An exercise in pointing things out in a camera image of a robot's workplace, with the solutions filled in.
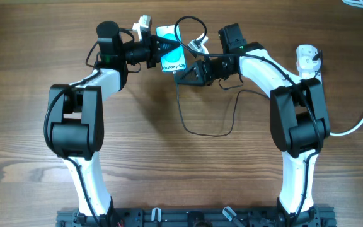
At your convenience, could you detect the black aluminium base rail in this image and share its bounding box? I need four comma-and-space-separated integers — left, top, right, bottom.
55, 206, 337, 227

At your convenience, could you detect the teal screen smartphone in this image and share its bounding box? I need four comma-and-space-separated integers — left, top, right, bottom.
156, 25, 187, 73

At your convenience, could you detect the black USB charging cable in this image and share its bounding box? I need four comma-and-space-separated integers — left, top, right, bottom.
172, 50, 324, 137

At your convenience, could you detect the white power strip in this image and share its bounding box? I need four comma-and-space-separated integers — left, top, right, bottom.
296, 44, 323, 81

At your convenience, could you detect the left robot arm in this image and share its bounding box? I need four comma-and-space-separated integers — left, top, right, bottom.
43, 21, 181, 226

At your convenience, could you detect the right camera black cable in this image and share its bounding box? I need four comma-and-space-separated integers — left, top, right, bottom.
173, 15, 324, 227

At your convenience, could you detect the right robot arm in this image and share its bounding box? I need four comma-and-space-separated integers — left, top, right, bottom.
175, 24, 330, 226

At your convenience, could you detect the white USB charger plug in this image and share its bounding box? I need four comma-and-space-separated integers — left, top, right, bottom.
296, 55, 321, 73

